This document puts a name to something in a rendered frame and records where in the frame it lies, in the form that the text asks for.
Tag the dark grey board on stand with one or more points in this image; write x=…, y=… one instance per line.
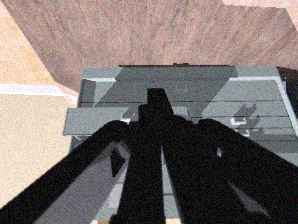
x=291, y=87

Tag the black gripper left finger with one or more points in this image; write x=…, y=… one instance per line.
x=75, y=188

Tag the pale grey box-shaped chest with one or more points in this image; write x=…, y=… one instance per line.
x=225, y=94

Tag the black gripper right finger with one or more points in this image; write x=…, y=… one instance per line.
x=260, y=187

